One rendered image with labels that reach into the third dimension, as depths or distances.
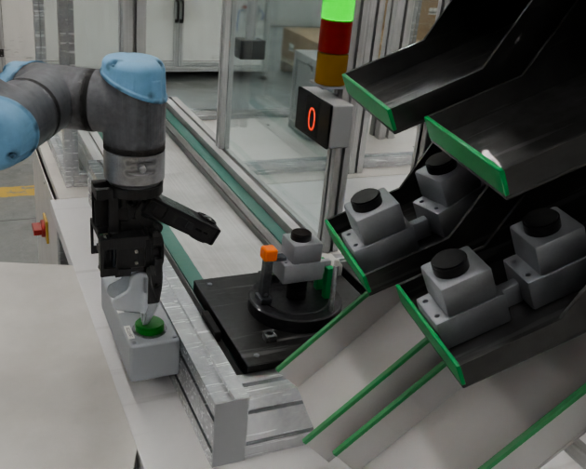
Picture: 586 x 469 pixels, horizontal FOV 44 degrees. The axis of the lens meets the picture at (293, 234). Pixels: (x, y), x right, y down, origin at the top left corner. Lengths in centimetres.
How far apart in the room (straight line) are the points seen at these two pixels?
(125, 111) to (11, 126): 16
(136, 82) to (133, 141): 7
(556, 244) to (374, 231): 18
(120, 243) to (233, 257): 45
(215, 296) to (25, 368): 30
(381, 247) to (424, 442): 20
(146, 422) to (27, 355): 25
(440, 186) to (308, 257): 36
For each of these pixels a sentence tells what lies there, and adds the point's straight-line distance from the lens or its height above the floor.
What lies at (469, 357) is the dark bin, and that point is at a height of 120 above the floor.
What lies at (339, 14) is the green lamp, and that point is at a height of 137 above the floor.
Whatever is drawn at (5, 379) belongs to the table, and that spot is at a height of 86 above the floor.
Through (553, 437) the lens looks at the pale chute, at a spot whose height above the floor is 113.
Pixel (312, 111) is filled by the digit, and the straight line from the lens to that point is 120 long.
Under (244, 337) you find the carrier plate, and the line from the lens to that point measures 102.
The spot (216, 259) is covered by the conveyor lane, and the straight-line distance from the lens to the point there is 134.
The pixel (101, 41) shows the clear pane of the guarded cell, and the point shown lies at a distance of 225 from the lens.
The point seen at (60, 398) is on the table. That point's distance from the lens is 110.
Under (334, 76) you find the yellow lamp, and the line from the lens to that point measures 117.
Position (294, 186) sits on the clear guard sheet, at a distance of 141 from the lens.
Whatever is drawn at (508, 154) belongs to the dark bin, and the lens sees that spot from 58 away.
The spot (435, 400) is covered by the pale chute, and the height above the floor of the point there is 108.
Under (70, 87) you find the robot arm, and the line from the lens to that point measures 90.
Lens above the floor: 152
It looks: 25 degrees down
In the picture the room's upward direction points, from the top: 6 degrees clockwise
